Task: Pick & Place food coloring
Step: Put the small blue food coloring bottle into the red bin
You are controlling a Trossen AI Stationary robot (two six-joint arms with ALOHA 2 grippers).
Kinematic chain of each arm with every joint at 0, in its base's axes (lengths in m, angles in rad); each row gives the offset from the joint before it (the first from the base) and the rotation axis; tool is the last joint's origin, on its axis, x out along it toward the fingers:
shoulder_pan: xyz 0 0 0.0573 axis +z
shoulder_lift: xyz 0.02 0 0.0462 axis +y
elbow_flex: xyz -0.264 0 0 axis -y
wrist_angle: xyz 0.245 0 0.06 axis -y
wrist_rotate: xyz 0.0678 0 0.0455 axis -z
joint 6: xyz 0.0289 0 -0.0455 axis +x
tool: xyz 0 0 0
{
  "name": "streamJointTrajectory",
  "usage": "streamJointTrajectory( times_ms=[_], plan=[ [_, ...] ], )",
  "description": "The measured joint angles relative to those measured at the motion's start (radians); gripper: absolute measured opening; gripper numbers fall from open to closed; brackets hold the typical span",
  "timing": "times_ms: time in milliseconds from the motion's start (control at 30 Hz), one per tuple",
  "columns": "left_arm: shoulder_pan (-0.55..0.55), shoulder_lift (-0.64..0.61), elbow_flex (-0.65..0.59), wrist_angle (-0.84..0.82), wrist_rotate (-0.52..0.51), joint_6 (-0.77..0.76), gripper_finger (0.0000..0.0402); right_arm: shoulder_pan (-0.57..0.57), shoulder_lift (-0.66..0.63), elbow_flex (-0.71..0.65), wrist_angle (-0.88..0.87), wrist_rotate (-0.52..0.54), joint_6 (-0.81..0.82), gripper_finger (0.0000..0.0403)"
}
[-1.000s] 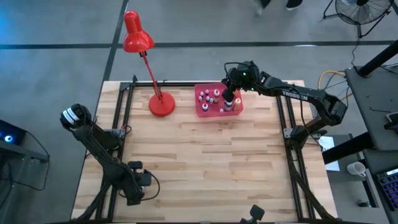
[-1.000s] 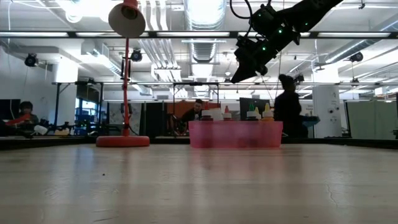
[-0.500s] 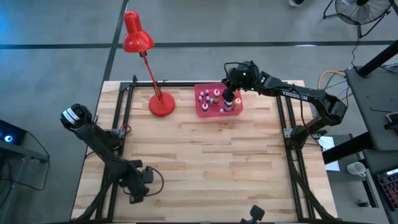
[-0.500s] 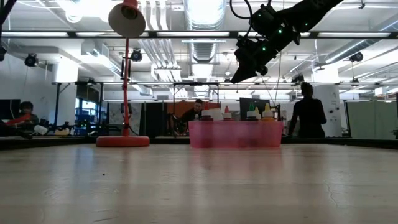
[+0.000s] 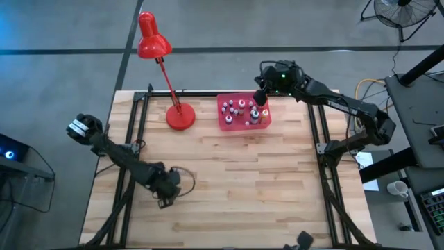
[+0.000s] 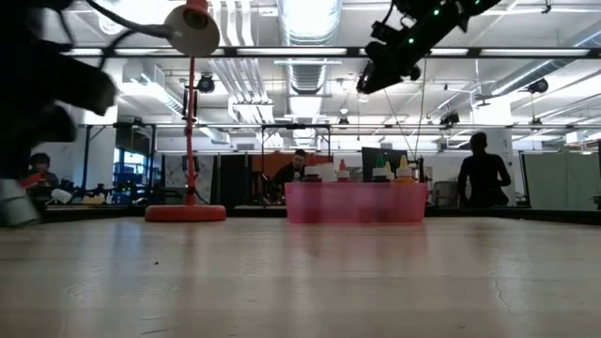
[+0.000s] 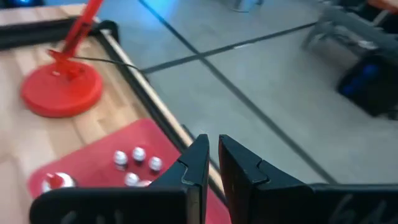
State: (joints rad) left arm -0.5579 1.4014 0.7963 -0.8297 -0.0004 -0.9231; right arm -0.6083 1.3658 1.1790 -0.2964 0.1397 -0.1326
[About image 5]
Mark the grey side table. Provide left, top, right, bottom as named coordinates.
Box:
left=384, top=71, right=444, bottom=169

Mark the white mug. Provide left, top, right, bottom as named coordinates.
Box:
left=386, top=180, right=410, bottom=199

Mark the yellow cable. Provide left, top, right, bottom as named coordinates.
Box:
left=354, top=78, right=395, bottom=133

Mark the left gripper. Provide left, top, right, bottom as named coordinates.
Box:
left=148, top=162, right=182, bottom=210

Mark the black slanted pole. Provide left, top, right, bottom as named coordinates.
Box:
left=398, top=44, right=444, bottom=87

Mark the black device with blue light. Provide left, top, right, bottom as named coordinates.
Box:
left=0, top=133, right=31, bottom=164

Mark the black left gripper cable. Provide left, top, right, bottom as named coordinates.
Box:
left=169, top=166, right=197, bottom=199

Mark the black phone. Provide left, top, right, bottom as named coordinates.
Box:
left=429, top=124, right=444, bottom=146

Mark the white paper sheet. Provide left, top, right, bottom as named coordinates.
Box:
left=354, top=151, right=380, bottom=192

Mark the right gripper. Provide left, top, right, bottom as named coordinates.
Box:
left=253, top=60, right=306, bottom=107

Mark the pink plastic bin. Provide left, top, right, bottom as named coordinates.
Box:
left=216, top=92, right=273, bottom=132

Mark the black floor fan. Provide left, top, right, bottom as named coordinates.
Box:
left=359, top=0, right=438, bottom=43

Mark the black slanted beam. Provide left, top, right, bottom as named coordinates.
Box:
left=359, top=147, right=419, bottom=184

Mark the black keyboard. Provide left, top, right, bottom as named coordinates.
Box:
left=418, top=187, right=444, bottom=237

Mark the black metal table frame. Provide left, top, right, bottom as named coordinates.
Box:
left=81, top=83, right=377, bottom=250

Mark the grey desk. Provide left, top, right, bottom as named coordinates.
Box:
left=404, top=165, right=444, bottom=250

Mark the red desk lamp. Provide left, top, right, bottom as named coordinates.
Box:
left=137, top=11, right=197, bottom=131

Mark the small black device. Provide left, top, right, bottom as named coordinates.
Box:
left=282, top=230, right=315, bottom=250

